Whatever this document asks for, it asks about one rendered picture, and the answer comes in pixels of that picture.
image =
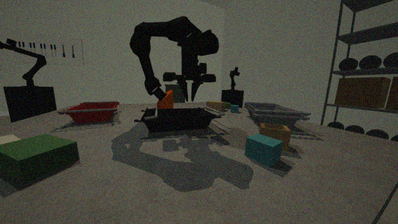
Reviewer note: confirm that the teal rectangular block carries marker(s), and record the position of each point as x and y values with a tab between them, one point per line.
263	149
234	108

